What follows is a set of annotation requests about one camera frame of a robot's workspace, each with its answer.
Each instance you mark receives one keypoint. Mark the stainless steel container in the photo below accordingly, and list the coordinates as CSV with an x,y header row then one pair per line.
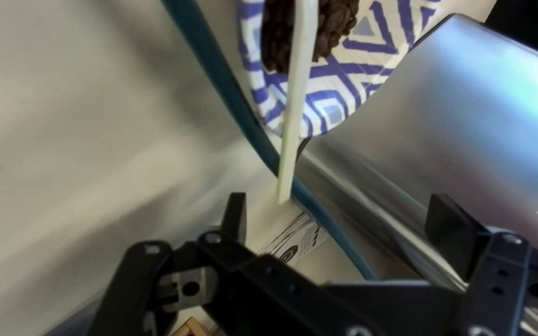
x,y
457,116

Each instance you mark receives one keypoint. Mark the brown food contents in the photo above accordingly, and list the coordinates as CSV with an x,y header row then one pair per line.
x,y
334,20

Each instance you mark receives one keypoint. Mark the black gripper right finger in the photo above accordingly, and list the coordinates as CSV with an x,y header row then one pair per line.
x,y
456,233

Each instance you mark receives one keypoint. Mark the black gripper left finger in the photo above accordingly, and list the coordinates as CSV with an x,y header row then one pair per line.
x,y
233,218

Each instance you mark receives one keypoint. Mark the white plastic spoon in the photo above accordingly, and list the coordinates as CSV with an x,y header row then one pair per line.
x,y
302,41

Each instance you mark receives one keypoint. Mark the blue patterned plate with contents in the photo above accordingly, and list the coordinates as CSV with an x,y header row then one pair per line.
x,y
338,84

